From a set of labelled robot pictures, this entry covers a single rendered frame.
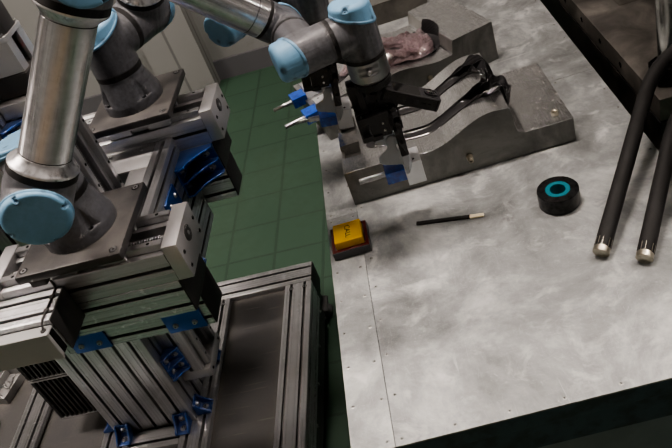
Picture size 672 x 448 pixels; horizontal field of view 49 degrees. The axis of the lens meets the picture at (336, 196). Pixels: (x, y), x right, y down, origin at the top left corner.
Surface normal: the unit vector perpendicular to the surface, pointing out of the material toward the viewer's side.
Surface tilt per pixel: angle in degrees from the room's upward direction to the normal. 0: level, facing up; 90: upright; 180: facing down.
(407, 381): 0
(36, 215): 96
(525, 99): 0
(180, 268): 90
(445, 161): 90
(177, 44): 90
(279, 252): 0
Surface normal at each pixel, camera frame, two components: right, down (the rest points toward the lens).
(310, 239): -0.29, -0.76
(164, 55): 0.00, 0.62
